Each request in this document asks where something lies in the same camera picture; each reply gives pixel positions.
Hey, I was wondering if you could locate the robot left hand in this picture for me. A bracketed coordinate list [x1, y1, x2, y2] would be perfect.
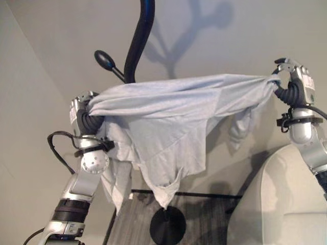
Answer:
[69, 90, 106, 137]

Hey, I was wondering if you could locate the black clothes rack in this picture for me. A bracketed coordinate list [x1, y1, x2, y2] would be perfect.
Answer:
[94, 0, 188, 245]

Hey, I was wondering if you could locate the light blue shirt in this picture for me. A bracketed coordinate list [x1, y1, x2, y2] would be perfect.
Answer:
[87, 73, 281, 214]

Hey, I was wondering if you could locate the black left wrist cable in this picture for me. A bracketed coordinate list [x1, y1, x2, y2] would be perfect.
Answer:
[47, 131, 85, 175]

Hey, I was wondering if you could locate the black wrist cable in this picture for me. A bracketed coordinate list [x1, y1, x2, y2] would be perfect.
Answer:
[47, 131, 85, 175]
[310, 105, 327, 116]

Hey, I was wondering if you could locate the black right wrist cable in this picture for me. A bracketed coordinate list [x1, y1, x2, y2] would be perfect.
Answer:
[310, 105, 327, 116]

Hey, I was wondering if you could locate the white sofa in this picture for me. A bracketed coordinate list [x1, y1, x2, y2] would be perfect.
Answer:
[228, 144, 327, 245]

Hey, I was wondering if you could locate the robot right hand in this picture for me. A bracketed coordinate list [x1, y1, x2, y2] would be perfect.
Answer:
[271, 58, 315, 107]

